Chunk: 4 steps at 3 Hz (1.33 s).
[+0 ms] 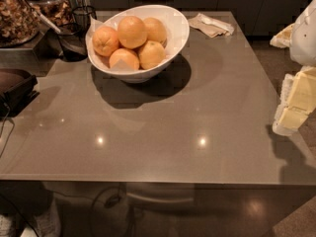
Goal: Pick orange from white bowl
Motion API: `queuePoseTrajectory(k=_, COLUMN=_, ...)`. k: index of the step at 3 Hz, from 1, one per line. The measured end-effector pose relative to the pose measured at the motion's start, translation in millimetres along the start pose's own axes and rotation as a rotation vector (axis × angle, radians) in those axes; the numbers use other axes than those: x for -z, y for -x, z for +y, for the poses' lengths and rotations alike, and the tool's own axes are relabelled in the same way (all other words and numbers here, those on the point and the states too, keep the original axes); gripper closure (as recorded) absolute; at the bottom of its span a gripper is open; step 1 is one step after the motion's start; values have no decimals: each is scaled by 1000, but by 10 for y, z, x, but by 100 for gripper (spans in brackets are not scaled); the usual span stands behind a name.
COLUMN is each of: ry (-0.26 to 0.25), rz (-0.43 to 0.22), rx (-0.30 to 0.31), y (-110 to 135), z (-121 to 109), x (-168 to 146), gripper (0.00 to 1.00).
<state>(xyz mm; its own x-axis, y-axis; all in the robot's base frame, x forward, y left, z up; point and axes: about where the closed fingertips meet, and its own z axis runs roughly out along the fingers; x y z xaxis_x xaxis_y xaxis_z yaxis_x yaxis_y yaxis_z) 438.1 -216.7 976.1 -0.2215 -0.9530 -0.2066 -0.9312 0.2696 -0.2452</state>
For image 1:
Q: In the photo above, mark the white ceramic bowl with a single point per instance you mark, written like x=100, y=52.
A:
x=178, y=31

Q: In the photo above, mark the black wire cup holder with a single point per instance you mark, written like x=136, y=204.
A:
x=83, y=16

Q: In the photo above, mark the orange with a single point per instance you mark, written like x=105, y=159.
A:
x=132, y=32
x=105, y=40
x=129, y=57
x=151, y=54
x=155, y=30

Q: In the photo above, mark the large glass jar of snacks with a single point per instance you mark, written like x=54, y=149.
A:
x=18, y=23

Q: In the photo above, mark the dark brown tray device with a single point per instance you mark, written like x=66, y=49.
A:
x=17, y=90

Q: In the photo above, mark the folded beige paper napkin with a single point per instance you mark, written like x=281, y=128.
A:
x=210, y=26

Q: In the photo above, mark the metal stand under jars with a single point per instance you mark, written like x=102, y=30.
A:
x=36, y=56

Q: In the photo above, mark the dark glass cup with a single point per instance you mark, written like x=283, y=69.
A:
x=72, y=43

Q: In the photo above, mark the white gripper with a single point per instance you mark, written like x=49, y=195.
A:
x=304, y=37

